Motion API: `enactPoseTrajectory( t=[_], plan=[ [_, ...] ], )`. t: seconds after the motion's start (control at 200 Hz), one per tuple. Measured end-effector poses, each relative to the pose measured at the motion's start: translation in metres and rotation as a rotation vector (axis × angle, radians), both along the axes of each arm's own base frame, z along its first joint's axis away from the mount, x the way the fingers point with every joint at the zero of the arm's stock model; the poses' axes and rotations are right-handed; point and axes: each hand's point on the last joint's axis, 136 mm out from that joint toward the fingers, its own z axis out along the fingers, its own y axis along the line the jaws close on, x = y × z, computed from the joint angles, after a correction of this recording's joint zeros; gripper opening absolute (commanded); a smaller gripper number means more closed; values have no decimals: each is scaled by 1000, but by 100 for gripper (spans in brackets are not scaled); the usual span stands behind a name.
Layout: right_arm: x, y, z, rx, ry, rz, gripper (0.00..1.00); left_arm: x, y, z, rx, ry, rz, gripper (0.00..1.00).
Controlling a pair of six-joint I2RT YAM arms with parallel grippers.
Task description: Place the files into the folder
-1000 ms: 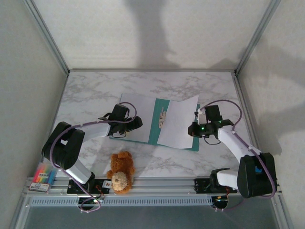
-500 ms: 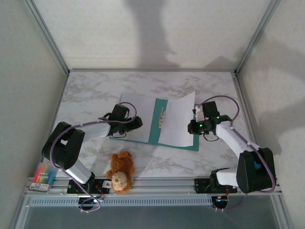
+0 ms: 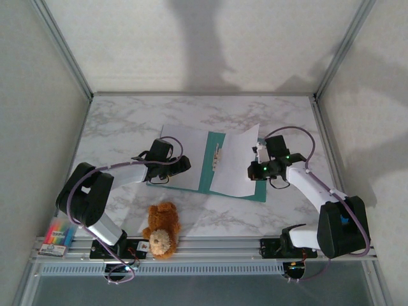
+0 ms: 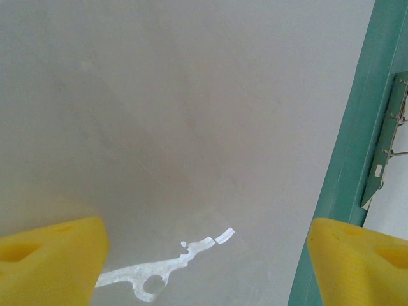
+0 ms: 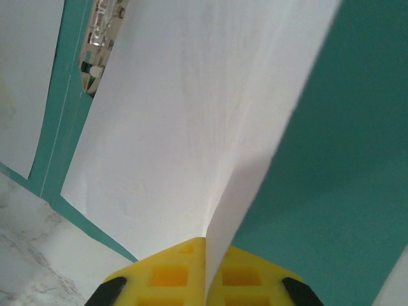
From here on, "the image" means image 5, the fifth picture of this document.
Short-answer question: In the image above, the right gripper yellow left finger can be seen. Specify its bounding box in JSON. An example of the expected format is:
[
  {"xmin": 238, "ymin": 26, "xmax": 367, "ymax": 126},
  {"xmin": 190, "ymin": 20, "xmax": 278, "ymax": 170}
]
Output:
[{"xmin": 85, "ymin": 237, "xmax": 207, "ymax": 306}]

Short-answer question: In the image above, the metal folder clip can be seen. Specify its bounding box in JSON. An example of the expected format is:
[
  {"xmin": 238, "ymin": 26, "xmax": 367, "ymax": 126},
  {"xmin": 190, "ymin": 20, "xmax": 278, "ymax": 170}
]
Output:
[{"xmin": 78, "ymin": 0, "xmax": 131, "ymax": 98}]

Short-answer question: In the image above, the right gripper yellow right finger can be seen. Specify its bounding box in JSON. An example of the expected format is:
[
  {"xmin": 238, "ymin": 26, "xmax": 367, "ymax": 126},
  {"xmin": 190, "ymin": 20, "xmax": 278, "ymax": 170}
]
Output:
[{"xmin": 210, "ymin": 245, "xmax": 323, "ymax": 306}]

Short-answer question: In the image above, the white paper sheet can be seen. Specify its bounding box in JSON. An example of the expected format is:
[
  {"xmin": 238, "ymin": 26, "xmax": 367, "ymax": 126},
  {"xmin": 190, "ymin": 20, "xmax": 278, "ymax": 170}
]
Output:
[
  {"xmin": 0, "ymin": 0, "xmax": 63, "ymax": 179},
  {"xmin": 60, "ymin": 0, "xmax": 344, "ymax": 306}
]

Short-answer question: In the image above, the green plastic folder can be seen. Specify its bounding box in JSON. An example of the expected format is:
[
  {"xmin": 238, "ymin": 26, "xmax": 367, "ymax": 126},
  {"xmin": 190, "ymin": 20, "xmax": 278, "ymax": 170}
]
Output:
[{"xmin": 0, "ymin": 0, "xmax": 408, "ymax": 306}]

